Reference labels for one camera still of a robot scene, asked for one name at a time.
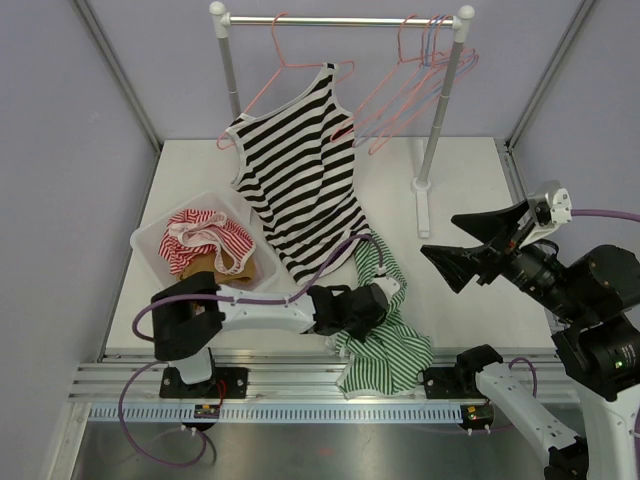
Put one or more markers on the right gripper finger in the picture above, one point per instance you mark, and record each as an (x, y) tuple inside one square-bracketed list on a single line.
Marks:
[(458, 265), (494, 227)]

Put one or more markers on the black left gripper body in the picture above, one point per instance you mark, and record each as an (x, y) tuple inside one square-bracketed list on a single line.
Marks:
[(358, 328)]

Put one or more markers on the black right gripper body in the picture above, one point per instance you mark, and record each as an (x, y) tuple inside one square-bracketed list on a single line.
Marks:
[(504, 254)]

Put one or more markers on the green white striped tank top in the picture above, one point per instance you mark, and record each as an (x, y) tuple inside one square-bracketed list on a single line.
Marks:
[(388, 361)]

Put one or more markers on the tan brown tank top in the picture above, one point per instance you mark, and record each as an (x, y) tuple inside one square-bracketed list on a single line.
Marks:
[(206, 263)]

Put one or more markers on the light blue wire hanger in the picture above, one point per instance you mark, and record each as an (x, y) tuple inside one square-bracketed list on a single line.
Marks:
[(413, 98)]

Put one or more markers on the black white striped tank top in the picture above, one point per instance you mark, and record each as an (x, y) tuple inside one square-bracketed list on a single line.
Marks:
[(296, 172)]

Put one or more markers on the red white striped tank top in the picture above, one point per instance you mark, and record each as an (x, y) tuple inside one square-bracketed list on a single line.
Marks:
[(194, 232)]

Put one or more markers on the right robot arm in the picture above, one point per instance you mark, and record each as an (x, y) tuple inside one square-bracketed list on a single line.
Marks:
[(598, 346)]

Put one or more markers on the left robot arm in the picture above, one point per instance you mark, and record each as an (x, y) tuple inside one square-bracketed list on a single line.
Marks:
[(189, 314)]

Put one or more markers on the white clothes rack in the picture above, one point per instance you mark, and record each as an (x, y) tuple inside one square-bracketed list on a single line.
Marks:
[(452, 36)]

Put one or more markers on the white plastic basket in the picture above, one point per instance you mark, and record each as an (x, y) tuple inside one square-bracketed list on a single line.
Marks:
[(146, 240)]

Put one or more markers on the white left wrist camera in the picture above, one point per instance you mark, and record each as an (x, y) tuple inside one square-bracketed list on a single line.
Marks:
[(391, 286)]

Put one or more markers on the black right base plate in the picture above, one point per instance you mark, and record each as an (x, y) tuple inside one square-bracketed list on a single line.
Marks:
[(450, 383)]

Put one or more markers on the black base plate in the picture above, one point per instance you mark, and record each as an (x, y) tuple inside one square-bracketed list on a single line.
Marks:
[(450, 383), (231, 382)]

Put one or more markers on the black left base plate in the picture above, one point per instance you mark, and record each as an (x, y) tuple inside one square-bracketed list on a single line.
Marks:
[(231, 382)]

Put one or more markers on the aluminium mounting rail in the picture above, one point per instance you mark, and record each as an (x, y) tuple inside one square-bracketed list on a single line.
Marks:
[(306, 377)]

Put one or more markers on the white slotted cable duct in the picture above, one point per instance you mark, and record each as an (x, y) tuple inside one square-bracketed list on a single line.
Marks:
[(282, 413)]

